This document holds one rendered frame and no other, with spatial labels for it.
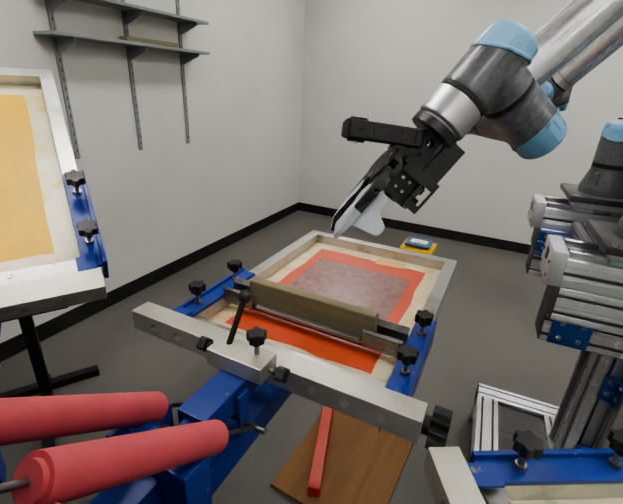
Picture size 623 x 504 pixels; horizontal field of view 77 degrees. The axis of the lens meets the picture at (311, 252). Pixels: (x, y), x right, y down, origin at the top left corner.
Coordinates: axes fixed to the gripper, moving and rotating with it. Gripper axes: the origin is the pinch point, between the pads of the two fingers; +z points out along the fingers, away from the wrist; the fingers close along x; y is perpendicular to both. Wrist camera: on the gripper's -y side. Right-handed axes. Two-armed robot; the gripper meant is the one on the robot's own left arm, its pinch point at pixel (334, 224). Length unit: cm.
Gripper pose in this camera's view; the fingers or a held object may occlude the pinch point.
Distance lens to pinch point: 59.2
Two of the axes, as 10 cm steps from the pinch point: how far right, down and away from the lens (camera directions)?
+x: -0.2, -2.8, 9.6
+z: -6.4, 7.4, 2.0
